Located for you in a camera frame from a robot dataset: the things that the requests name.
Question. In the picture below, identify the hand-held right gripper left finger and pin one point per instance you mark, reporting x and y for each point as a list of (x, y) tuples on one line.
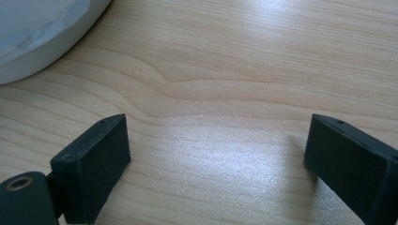
[(90, 168)]

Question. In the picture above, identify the white trash bin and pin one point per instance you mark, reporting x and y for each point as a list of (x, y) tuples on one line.
[(53, 57)]

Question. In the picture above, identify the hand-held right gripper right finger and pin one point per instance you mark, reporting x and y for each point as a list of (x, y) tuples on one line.
[(350, 162)]

